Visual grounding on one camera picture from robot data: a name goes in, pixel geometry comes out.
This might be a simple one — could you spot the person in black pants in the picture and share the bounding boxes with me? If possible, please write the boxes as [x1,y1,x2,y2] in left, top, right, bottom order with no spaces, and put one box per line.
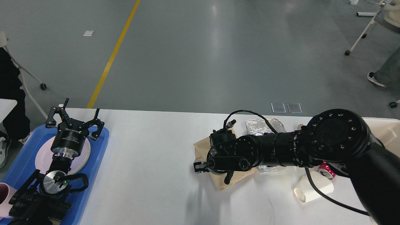
[0,47,31,168]

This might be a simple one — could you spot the pink plate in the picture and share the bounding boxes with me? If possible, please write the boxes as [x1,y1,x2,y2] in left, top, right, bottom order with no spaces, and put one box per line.
[35,136,91,175]

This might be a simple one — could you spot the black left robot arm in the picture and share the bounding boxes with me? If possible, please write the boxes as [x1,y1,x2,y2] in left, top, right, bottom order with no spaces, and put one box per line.
[9,98,104,225]

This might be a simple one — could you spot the clear floor plate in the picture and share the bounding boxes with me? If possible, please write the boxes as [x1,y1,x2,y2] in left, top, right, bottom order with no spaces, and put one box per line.
[271,102,286,113]
[287,102,303,113]

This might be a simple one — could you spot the aluminium foil tray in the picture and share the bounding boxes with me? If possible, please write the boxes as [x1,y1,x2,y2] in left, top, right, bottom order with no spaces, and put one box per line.
[245,118,286,173]

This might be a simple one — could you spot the right clear floor plate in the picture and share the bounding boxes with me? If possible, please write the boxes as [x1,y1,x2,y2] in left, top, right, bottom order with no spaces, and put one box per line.
[287,102,303,113]

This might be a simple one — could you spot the white paper on floor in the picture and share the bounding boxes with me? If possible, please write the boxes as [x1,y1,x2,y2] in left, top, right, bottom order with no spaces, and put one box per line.
[83,30,95,37]

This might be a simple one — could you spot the lying white paper cup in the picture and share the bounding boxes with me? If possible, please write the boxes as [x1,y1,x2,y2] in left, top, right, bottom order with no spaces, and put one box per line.
[294,171,334,203]

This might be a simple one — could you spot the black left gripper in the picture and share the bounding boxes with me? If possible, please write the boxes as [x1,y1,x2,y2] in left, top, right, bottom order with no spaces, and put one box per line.
[46,98,104,160]

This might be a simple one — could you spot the grey wheeled frame left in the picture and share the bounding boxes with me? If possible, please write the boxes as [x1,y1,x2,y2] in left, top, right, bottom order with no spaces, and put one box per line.
[0,31,48,119]

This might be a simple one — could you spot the white side table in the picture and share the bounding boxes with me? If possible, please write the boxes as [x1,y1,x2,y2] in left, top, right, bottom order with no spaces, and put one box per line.
[0,98,17,122]

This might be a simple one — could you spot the white wheeled chair right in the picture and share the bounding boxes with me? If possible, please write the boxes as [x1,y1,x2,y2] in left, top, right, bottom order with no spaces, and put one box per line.
[344,0,400,56]

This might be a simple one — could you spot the pink ribbed mug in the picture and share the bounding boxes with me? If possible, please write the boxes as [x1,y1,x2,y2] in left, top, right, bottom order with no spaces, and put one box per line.
[0,182,17,220]

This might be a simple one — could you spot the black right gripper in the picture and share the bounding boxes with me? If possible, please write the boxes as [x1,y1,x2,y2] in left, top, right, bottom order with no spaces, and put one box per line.
[193,161,234,185]

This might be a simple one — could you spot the white plastic bin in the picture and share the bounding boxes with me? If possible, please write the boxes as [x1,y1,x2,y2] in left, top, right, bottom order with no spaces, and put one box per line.
[363,117,400,152]

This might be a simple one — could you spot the left clear floor plate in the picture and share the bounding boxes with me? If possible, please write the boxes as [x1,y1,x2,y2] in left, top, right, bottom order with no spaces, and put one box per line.
[271,102,286,113]

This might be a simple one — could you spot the small brown paper bag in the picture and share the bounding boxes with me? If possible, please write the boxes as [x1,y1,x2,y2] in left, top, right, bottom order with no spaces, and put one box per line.
[194,137,256,191]

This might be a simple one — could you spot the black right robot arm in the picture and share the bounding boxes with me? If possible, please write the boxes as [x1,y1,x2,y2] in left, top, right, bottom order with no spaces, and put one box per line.
[194,109,400,225]

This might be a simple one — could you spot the person in blue jeans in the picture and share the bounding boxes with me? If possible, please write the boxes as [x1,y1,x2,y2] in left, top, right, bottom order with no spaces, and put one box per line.
[366,48,400,88]

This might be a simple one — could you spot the red crumpled wrapper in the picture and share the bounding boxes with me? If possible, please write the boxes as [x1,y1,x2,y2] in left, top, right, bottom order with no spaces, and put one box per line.
[317,161,336,180]

